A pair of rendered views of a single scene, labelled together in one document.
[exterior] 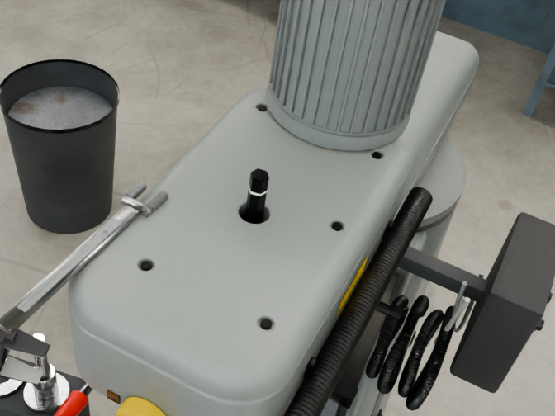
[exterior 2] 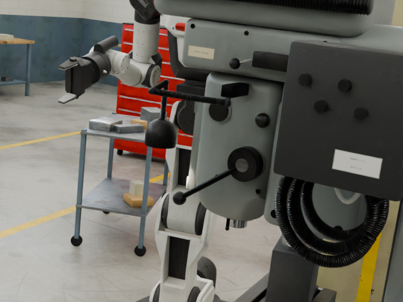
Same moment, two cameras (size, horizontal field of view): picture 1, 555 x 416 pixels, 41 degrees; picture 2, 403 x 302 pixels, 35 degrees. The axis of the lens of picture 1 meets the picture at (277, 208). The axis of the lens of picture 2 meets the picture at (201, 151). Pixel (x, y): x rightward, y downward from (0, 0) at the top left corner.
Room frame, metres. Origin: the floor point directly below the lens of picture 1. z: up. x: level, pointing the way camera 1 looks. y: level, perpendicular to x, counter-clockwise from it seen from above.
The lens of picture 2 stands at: (0.70, -1.38, 1.77)
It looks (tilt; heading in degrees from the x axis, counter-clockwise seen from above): 13 degrees down; 97
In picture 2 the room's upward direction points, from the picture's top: 6 degrees clockwise
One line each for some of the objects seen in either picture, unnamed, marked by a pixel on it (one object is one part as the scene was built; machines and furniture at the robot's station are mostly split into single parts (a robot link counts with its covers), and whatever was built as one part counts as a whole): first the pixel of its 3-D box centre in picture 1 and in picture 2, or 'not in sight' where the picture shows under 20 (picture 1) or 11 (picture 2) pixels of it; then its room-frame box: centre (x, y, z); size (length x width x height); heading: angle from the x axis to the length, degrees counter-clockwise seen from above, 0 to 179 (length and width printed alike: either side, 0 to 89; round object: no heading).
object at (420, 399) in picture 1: (398, 342); (337, 199); (0.81, -0.25, 1.45); 0.18 x 0.16 x 0.21; 161
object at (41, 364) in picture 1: (40, 356); not in sight; (0.79, 0.40, 1.25); 0.03 x 0.03 x 0.11
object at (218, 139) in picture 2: not in sight; (248, 144); (0.63, 0.02, 1.47); 0.21 x 0.19 x 0.32; 71
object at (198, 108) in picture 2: not in sight; (201, 145); (0.52, 0.06, 1.45); 0.04 x 0.04 x 0.21; 71
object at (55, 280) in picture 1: (86, 252); not in sight; (0.52, 0.19, 1.89); 0.24 x 0.04 x 0.01; 158
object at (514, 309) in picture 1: (510, 304); (349, 117); (0.80, -0.39, 1.62); 0.20 x 0.09 x 0.21; 161
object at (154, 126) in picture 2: not in sight; (161, 132); (0.43, 0.06, 1.46); 0.07 x 0.07 x 0.06
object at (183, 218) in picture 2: not in sight; (192, 169); (0.41, 0.80, 1.19); 0.18 x 0.15 x 0.47; 171
